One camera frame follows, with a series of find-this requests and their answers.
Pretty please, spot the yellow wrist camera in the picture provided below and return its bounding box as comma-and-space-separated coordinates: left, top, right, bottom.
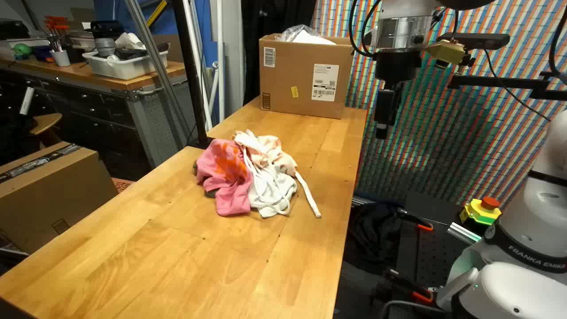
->
425, 38, 466, 63

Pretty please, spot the red yellow emergency stop button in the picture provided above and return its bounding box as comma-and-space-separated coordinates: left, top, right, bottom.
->
459, 196, 502, 225

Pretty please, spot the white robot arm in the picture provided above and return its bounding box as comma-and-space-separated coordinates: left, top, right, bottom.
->
358, 0, 567, 319

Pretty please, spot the thick white braided rope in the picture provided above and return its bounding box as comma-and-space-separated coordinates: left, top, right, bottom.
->
292, 168, 323, 219

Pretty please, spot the wooden workbench with drawers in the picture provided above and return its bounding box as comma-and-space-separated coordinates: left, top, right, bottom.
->
0, 60, 199, 175

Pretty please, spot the white plastic bin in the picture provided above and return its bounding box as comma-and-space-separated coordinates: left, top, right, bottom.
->
83, 51, 154, 79

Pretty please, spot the brown cardboard box on floor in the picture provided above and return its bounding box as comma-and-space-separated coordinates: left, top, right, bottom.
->
0, 141, 117, 253

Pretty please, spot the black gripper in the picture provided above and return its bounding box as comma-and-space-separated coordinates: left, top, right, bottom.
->
374, 51, 422, 140

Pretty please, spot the black vertical pole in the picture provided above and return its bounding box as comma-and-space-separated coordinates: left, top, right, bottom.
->
172, 0, 211, 148

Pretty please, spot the peach shirt with teal print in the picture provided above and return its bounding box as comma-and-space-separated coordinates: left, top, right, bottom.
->
234, 129, 298, 175

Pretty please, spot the white cloth bag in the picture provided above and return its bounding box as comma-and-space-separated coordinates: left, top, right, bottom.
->
248, 163, 298, 217

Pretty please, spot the pink shirt with orange print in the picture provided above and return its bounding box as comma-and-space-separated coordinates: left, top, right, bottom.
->
195, 138, 252, 216

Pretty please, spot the cardboard box with labels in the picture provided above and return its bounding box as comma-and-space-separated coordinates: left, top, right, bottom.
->
259, 33, 353, 118

